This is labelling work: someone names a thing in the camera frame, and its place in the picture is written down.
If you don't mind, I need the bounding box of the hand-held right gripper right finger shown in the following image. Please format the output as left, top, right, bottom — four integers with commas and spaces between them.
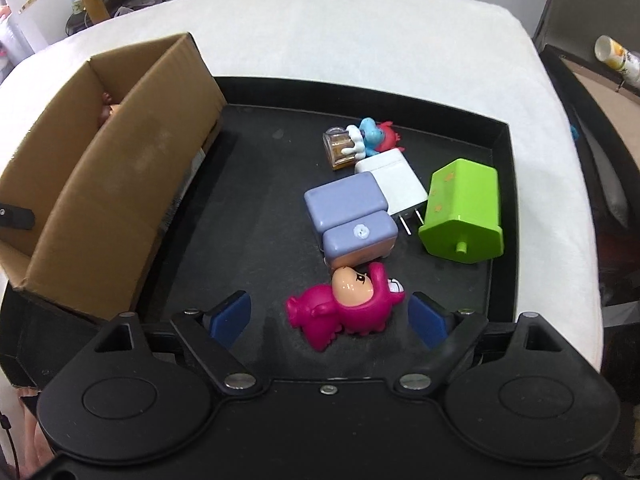
395, 291, 563, 391

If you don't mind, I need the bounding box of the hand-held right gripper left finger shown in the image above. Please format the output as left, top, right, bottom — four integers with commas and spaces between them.
92, 290, 256, 392

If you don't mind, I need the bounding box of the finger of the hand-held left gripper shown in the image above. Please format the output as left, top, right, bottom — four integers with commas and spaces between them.
0, 205, 35, 231

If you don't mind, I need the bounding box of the pink dinosaur-suit figurine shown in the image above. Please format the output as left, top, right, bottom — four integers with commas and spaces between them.
286, 261, 406, 352

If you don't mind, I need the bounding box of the black plastic tray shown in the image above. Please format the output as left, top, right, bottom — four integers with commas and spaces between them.
0, 76, 518, 386

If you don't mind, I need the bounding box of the brown cardboard box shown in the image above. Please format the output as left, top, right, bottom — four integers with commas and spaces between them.
0, 32, 227, 323

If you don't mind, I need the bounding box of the green plastic toy house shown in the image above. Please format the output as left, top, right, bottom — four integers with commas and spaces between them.
418, 158, 503, 264

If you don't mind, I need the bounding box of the white charger plug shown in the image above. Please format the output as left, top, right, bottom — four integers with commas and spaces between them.
355, 148, 429, 236

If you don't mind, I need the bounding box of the purple block toy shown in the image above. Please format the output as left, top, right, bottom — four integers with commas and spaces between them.
304, 171, 399, 270

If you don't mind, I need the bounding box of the small pink toy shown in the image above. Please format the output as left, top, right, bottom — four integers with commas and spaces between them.
98, 91, 121, 126

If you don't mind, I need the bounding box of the small glass perfume bottle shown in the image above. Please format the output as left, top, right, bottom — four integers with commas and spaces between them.
322, 125, 362, 171

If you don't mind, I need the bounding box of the blue and red figurine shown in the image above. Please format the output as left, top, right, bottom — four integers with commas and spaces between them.
347, 117, 405, 157

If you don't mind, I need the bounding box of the dark side table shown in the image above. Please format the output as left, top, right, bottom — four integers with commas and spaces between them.
532, 44, 640, 311

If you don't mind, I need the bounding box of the black cable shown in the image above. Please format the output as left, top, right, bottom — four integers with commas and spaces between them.
0, 412, 22, 480

